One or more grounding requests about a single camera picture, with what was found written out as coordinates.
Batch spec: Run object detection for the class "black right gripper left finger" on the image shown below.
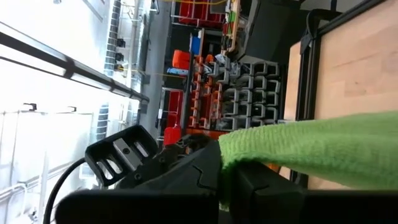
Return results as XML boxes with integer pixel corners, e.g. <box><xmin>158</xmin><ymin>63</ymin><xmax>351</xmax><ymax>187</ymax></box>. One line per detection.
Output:
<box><xmin>55</xmin><ymin>140</ymin><xmax>223</xmax><ymax>224</ymax></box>

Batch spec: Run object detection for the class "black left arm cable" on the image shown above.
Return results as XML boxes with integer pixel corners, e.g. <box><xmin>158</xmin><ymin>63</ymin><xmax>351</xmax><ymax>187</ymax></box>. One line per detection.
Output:
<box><xmin>43</xmin><ymin>157</ymin><xmax>88</xmax><ymax>224</ymax></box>

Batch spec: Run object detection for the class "parts bin storage rack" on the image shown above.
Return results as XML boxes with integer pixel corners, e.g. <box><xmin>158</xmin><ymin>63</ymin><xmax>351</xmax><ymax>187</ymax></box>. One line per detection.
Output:
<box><xmin>158</xmin><ymin>0</ymin><xmax>282</xmax><ymax>139</ymax></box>

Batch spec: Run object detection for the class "bright green towel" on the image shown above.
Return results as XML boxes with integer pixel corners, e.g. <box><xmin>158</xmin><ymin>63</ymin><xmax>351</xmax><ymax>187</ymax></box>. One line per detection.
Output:
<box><xmin>217</xmin><ymin>111</ymin><xmax>398</xmax><ymax>211</ymax></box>

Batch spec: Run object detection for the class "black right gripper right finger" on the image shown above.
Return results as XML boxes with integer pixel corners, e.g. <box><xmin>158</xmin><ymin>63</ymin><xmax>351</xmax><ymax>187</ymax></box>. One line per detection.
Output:
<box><xmin>229</xmin><ymin>161</ymin><xmax>398</xmax><ymax>224</ymax></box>

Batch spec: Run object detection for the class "black metal table frame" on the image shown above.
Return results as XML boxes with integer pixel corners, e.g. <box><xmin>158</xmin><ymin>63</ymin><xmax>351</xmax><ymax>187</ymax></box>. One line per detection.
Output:
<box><xmin>289</xmin><ymin>0</ymin><xmax>398</xmax><ymax>189</ymax></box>

